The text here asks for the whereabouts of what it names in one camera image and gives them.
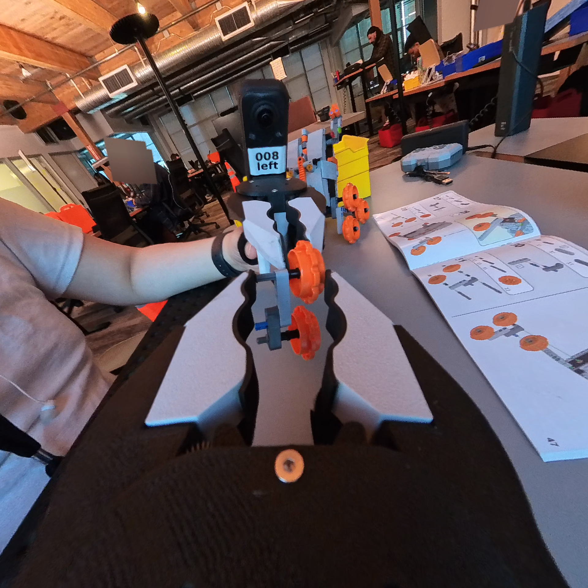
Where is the yellow plastic bin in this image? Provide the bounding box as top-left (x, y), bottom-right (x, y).
top-left (333, 134), bottom-right (372, 198)

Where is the grey toy remote controller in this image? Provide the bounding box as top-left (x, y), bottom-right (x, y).
top-left (400, 142), bottom-right (464, 173)

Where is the black usb cable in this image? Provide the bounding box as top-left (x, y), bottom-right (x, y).
top-left (406, 168), bottom-right (453, 187)

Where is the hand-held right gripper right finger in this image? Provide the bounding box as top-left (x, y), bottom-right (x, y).
top-left (312, 271), bottom-right (433, 446)

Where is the person's left forearm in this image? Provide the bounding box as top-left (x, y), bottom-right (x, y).
top-left (69, 224), bottom-right (217, 306)

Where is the grey orange toy robot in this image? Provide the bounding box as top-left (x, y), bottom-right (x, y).
top-left (287, 105), bottom-right (370, 244)

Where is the black office chair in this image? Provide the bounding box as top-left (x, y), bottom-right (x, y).
top-left (82, 184), bottom-right (154, 249)

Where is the open white instruction booklet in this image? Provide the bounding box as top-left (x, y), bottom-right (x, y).
top-left (372, 190), bottom-right (588, 462)

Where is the silver air duct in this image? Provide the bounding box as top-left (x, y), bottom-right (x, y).
top-left (76, 0), bottom-right (331, 113)

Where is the blue storage bin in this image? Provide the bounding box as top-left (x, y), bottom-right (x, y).
top-left (435, 39), bottom-right (501, 76)

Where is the white air vent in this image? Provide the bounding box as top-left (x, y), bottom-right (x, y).
top-left (99, 64), bottom-right (138, 97)
top-left (215, 4), bottom-right (254, 41)

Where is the orange wheel grey beam assembly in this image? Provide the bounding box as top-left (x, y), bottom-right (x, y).
top-left (254, 240), bottom-right (326, 361)

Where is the black slim computer tower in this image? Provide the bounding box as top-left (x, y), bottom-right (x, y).
top-left (495, 0), bottom-right (552, 137)

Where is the orange plastic case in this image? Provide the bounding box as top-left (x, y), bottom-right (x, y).
top-left (43, 204), bottom-right (97, 235)

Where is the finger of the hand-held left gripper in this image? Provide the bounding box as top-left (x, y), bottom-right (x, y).
top-left (289, 197), bottom-right (326, 251)
top-left (241, 200), bottom-right (288, 273)

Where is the adjacent grey desk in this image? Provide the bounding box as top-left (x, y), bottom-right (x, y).
top-left (468, 117), bottom-right (588, 177)

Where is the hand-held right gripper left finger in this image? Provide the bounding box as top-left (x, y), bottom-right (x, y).
top-left (145, 271), bottom-right (262, 446)

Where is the person's left hand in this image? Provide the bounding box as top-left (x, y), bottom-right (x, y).
top-left (224, 226), bottom-right (260, 273)

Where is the black flat power box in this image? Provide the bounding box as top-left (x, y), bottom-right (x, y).
top-left (401, 120), bottom-right (469, 157)

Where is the white earphone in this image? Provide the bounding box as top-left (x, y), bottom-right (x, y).
top-left (0, 374), bottom-right (59, 425)

